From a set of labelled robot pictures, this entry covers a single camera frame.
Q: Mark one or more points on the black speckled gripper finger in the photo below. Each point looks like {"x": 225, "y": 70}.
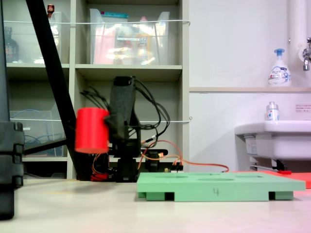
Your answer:
{"x": 121, "y": 106}

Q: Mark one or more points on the red cylinder block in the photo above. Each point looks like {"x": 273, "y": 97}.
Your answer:
{"x": 91, "y": 131}

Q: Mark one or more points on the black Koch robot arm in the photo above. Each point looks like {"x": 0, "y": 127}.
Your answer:
{"x": 127, "y": 157}

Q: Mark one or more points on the grey shelf unit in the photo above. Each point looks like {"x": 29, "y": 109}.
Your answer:
{"x": 128, "y": 69}

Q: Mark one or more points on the large clear plastic bin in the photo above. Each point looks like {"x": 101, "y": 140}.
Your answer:
{"x": 126, "y": 48}

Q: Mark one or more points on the orange bottle with pink cap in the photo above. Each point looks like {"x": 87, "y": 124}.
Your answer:
{"x": 143, "y": 43}

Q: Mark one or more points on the black tripod leg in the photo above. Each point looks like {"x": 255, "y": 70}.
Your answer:
{"x": 52, "y": 72}
{"x": 3, "y": 72}

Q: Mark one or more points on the small circuit board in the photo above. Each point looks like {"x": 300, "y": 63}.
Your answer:
{"x": 176, "y": 168}

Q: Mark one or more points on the dark glass bottle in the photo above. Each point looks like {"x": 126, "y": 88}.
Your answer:
{"x": 11, "y": 48}

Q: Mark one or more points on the green shape sorting board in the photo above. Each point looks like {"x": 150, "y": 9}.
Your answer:
{"x": 218, "y": 187}

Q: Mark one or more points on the notched black stack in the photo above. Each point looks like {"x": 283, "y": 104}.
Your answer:
{"x": 9, "y": 170}

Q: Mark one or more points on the small clear sanitiser bottle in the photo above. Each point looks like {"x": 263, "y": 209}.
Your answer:
{"x": 272, "y": 112}

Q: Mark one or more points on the white foam soap bottle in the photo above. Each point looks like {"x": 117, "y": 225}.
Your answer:
{"x": 279, "y": 72}

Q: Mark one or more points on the white sink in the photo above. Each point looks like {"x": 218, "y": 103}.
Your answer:
{"x": 286, "y": 138}

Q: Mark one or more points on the metal faucet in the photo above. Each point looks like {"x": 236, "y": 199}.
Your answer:
{"x": 306, "y": 54}

